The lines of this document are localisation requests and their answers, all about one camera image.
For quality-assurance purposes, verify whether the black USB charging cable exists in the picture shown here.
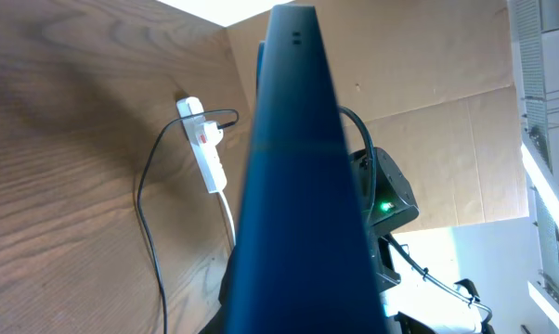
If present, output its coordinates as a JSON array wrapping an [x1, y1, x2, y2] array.
[[136, 108, 241, 334]]

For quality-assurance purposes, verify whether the blue Galaxy smartphone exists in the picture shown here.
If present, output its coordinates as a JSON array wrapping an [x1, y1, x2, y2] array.
[[224, 5, 385, 333]]

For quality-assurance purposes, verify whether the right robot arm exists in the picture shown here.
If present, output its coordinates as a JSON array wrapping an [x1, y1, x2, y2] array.
[[349, 148, 494, 333]]

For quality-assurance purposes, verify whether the white power strip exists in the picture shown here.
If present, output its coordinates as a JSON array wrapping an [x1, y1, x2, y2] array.
[[176, 96, 228, 193]]

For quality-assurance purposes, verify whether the white power strip cord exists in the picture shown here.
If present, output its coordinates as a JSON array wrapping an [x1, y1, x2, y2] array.
[[216, 189, 238, 248]]

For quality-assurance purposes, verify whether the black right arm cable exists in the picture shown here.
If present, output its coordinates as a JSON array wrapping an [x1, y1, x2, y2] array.
[[337, 104, 494, 326]]

